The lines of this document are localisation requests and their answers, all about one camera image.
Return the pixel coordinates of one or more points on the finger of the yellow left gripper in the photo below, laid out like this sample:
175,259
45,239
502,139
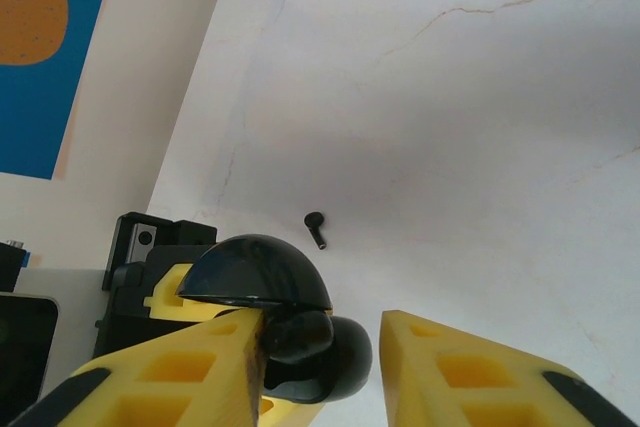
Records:
165,304
285,414

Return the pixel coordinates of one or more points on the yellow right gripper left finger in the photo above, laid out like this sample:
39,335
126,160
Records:
175,372

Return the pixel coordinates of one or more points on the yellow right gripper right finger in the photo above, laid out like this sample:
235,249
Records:
450,387

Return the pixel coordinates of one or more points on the glossy earbud charging case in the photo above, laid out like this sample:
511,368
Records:
260,267

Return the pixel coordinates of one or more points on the blue panel with orange oval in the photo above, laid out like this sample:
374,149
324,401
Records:
30,122

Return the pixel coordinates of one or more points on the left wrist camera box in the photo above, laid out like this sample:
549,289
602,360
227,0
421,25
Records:
25,347

